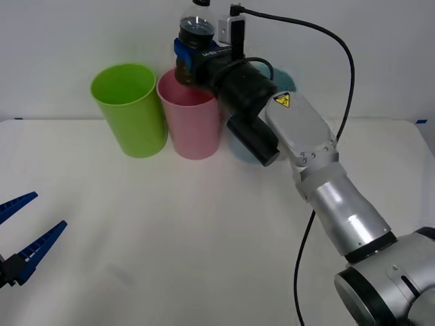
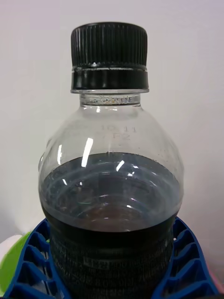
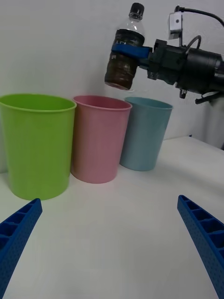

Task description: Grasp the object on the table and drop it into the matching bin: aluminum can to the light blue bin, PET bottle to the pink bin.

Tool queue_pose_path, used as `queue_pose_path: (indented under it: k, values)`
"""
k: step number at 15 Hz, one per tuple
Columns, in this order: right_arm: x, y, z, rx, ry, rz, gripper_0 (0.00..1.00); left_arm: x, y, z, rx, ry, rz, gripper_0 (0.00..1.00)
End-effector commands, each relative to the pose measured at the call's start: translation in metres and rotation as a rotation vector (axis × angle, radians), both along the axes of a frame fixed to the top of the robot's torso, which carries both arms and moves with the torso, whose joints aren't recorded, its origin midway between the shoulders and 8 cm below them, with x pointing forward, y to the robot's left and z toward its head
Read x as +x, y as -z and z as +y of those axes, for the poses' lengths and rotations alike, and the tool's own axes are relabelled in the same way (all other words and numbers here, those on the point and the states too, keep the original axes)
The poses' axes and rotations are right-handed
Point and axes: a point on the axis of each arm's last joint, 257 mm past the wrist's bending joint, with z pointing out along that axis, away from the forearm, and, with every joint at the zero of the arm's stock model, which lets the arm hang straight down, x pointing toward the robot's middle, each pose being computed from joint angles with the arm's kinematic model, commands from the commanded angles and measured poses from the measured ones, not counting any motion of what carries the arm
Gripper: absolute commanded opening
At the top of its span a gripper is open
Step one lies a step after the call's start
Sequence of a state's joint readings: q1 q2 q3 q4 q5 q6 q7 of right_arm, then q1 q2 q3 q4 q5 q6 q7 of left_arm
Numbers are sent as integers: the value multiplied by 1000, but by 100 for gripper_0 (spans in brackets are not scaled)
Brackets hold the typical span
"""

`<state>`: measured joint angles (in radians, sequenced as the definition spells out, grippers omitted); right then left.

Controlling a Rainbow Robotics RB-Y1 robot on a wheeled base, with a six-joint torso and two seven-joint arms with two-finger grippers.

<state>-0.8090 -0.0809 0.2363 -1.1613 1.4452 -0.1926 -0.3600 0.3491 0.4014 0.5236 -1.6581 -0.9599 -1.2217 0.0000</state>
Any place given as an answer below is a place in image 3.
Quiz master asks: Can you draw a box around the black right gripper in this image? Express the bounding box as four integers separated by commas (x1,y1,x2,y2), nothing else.
111,39,187,85

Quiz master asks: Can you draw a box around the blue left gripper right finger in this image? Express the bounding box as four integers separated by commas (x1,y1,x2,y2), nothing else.
177,195,224,299

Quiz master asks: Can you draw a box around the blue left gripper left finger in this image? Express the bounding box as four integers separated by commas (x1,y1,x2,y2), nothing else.
0,198,43,299

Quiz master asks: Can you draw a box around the dark plastic bottle black cap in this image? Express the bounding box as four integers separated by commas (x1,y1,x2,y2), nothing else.
104,2,146,91

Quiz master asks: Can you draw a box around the pale blue plastic bin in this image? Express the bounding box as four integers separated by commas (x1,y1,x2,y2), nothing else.
119,96,174,172

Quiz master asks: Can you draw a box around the green plastic bin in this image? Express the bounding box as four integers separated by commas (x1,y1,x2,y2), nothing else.
0,93,77,201

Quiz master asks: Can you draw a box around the pink plastic bin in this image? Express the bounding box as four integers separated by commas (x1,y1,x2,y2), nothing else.
70,95,133,184

